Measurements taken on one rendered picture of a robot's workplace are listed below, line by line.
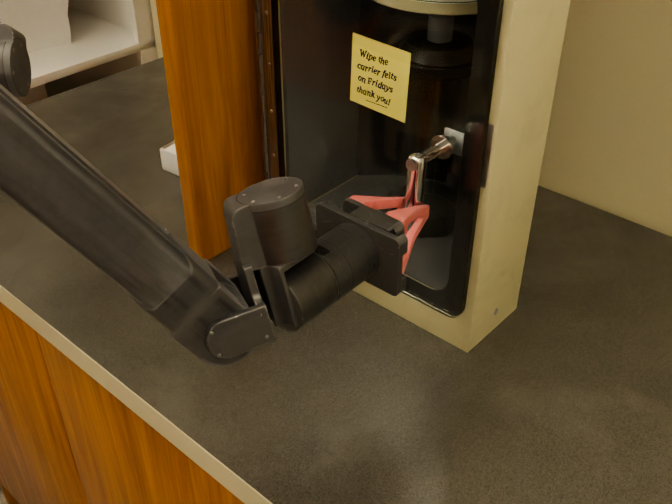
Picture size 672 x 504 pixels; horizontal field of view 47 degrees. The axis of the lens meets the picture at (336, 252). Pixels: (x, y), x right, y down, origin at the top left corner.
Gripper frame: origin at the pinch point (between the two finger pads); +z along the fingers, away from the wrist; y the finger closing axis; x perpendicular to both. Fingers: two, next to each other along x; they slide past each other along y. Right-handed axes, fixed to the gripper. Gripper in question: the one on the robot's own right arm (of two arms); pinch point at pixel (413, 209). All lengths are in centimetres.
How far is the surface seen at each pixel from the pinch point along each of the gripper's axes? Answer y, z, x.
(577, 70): 6.5, 48.4, 2.5
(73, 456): 50, -22, 57
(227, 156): 31.7, 2.3, 6.0
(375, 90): 8.7, 4.4, -9.1
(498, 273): -5.2, 9.9, 11.4
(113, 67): 130, 47, 34
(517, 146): -5.4, 10.1, -4.9
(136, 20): 111, 44, 17
